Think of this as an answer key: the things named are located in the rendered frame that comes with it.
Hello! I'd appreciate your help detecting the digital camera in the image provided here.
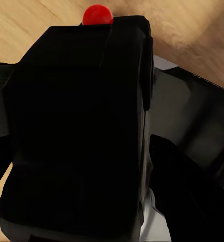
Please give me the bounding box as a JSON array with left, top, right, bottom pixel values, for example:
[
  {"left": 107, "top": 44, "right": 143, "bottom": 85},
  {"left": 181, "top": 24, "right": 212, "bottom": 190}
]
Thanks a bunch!
[{"left": 0, "top": 4, "right": 157, "bottom": 242}]

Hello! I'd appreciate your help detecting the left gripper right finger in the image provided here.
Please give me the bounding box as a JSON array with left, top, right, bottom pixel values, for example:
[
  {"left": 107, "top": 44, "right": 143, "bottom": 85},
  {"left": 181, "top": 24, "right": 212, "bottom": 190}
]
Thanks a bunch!
[{"left": 149, "top": 134, "right": 224, "bottom": 242}]

